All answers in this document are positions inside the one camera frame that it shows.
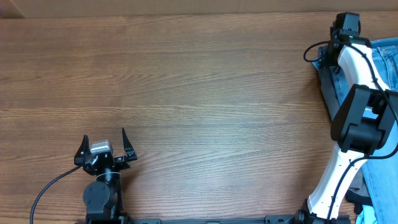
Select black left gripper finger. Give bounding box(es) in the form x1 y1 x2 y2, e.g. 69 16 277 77
75 134 90 156
122 128 135 156

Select light blue denim jeans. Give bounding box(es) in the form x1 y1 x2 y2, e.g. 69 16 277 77
329 37 398 224

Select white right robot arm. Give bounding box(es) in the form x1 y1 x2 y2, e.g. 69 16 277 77
295 28 397 223

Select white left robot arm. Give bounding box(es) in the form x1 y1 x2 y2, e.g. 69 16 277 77
74 129 137 223

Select grey trousers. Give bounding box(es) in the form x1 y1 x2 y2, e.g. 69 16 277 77
313 60 373 207

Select light blue garment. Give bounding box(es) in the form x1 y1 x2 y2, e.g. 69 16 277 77
354 205 377 224

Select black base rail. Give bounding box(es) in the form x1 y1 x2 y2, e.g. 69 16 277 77
128 214 351 224

